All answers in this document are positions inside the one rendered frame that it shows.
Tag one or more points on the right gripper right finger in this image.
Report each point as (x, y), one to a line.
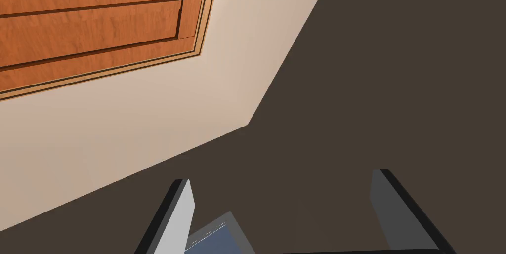
(399, 218)

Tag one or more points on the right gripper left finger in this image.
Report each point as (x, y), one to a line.
(174, 222)

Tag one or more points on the brown wooden door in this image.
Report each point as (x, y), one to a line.
(91, 20)

